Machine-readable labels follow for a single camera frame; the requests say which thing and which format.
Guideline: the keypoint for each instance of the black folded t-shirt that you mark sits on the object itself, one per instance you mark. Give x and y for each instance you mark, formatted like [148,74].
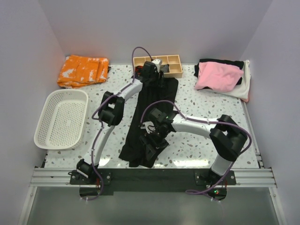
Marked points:
[234,62]

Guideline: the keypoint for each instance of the wrist white camera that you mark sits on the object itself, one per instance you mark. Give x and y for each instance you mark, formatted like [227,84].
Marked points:
[148,126]
[157,63]

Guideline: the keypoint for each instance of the white plastic perforated basket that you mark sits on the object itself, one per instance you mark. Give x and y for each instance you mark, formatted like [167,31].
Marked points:
[62,120]

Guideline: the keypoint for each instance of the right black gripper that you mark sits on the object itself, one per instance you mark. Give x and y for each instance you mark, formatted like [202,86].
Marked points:
[146,138]

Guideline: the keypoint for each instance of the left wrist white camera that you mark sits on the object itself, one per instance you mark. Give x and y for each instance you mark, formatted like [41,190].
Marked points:
[157,63]

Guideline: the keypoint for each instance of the black mounting base plate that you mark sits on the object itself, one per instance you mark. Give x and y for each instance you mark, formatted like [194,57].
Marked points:
[142,180]

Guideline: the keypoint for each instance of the orange black rolled sock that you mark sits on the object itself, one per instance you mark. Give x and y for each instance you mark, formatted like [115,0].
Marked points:
[138,70]

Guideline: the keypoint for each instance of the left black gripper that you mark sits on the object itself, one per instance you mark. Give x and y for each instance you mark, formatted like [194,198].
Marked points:
[159,80]

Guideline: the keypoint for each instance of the pink folded t-shirt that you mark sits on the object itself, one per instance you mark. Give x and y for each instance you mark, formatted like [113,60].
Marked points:
[218,77]

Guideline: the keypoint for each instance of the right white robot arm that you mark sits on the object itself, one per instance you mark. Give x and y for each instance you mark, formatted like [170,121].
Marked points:
[227,137]

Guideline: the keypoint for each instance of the wooden compartment tray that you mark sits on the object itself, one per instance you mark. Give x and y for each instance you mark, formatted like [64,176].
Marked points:
[175,67]

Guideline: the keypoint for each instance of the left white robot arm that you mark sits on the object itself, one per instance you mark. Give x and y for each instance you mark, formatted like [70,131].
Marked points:
[111,110]

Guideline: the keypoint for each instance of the orange white folded cloth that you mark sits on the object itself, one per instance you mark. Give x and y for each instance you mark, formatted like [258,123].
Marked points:
[79,71]

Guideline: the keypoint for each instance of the white folded t-shirt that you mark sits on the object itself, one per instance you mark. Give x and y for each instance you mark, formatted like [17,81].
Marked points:
[242,91]

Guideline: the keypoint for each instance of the grey folded sock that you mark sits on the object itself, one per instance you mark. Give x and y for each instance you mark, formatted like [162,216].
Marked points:
[165,68]

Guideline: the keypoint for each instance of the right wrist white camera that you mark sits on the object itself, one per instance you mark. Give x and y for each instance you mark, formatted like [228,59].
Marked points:
[148,126]

